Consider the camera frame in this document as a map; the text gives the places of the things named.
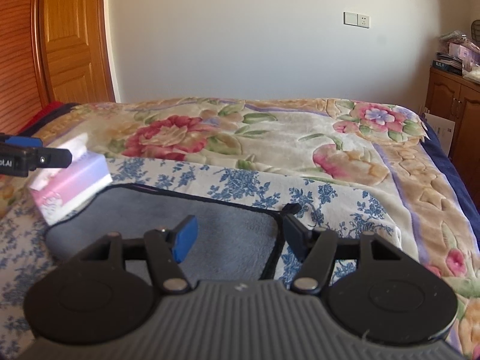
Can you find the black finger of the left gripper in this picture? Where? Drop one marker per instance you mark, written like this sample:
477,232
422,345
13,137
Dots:
51,158

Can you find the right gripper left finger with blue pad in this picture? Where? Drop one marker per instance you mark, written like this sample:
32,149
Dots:
165,249

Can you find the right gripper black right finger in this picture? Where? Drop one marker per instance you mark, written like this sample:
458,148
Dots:
316,253

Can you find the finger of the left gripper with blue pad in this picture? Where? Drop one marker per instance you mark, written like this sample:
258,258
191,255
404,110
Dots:
22,141

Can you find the purple grey microfiber towel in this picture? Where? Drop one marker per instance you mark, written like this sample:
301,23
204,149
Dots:
235,242

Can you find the wooden room door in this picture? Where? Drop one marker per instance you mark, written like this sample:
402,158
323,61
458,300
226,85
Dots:
73,48

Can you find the pink white tissue box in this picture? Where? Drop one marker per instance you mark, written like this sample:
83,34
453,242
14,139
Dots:
58,191

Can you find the red blanket at headboard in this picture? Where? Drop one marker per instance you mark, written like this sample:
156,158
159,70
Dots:
45,111

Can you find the blue floral white cloth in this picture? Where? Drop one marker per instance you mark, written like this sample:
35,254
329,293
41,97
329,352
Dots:
25,258

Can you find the wooden slatted wardrobe door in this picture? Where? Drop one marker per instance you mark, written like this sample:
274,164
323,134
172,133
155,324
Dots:
23,92

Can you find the floral plush bed blanket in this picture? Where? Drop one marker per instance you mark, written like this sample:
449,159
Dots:
416,300

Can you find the navy blue bed sheet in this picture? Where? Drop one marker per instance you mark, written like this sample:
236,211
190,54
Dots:
444,164

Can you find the white cardboard box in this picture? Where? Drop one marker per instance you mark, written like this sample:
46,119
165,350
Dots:
444,129

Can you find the wooden low cabinet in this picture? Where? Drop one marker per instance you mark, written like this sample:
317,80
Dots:
452,97

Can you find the dark stacked books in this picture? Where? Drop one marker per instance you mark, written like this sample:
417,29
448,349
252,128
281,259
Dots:
448,63

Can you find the beige plastic bag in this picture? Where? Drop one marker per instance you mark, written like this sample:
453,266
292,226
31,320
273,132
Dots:
473,74

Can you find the pink purple box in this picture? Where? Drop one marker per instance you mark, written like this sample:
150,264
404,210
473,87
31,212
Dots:
463,53

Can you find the green woven fan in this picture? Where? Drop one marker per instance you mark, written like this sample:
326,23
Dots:
475,31

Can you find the white wall socket switch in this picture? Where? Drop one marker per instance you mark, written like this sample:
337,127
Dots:
357,20

